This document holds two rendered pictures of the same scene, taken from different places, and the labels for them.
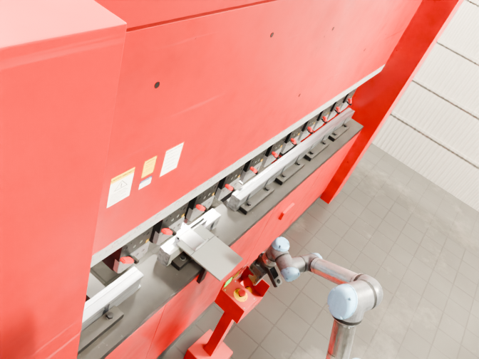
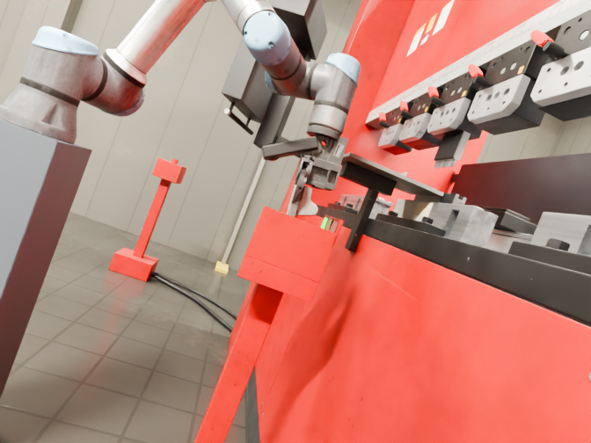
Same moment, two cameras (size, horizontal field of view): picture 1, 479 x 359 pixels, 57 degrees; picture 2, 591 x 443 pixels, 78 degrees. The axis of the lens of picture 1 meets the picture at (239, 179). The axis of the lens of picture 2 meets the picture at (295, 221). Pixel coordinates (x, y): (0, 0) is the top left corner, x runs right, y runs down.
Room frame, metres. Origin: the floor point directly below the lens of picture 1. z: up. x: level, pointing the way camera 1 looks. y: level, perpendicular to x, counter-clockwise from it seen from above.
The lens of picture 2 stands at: (2.10, -0.66, 0.83)
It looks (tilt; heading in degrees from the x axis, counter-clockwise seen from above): 2 degrees down; 149
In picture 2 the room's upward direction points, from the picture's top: 22 degrees clockwise
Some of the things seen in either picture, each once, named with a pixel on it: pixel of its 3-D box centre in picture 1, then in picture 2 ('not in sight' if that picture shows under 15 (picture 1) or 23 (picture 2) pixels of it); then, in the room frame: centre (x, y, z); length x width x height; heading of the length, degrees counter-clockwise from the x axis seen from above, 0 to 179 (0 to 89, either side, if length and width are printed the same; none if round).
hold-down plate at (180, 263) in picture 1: (195, 248); (404, 225); (1.40, 0.06, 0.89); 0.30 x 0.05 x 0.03; 159
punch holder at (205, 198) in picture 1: (197, 196); (462, 107); (1.36, 0.14, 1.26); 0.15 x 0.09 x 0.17; 159
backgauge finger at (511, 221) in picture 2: not in sight; (483, 212); (1.45, 0.28, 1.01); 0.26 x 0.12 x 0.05; 69
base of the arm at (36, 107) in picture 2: not in sight; (44, 110); (1.06, -0.78, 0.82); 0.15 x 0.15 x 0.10
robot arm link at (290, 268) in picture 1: (290, 266); (291, 75); (1.35, -0.37, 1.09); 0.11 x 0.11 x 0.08; 41
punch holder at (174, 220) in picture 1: (165, 218); (426, 120); (1.17, 0.21, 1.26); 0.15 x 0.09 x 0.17; 159
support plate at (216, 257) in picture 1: (209, 251); (383, 175); (1.33, -0.01, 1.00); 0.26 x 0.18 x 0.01; 69
